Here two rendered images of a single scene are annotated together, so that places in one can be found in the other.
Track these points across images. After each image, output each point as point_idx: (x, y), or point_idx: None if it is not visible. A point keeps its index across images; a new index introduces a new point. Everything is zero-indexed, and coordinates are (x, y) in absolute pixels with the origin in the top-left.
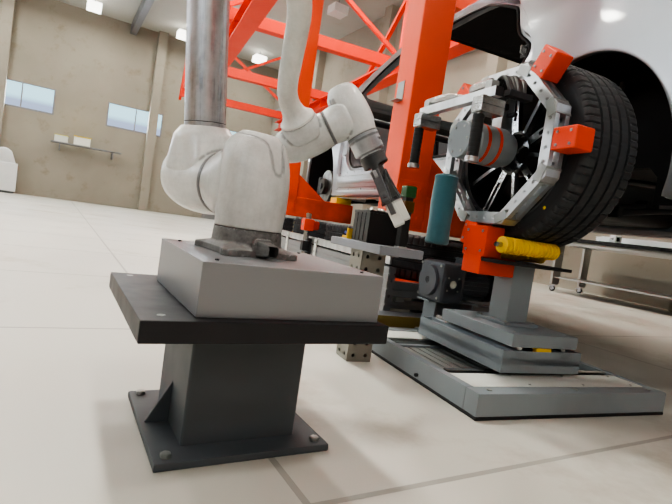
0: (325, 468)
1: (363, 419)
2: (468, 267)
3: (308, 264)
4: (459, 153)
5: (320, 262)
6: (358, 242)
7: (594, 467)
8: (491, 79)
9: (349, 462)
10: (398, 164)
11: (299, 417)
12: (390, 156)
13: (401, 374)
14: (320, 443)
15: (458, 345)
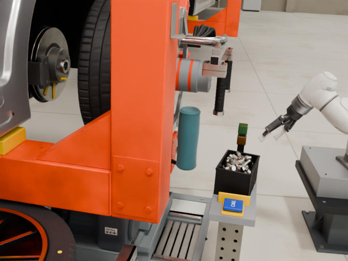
0: (306, 207)
1: (273, 222)
2: (173, 167)
3: (331, 154)
4: (209, 88)
5: (322, 159)
6: (256, 187)
7: (193, 184)
8: (227, 35)
9: (295, 206)
10: (172, 126)
11: (308, 223)
12: (167, 122)
13: (205, 252)
14: (305, 211)
15: (163, 222)
